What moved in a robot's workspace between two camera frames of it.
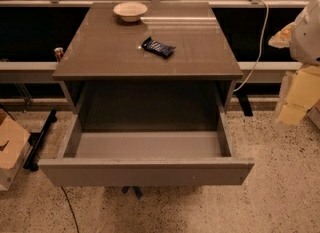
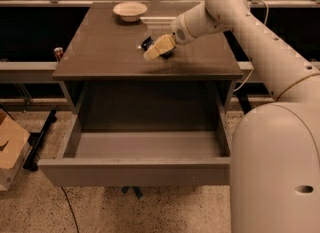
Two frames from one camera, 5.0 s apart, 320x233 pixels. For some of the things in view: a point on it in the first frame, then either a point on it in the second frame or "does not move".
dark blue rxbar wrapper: x=157 y=47 does not move
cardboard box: x=14 y=144 does not move
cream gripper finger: x=304 y=93 → x=161 y=46
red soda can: x=59 y=51 does not move
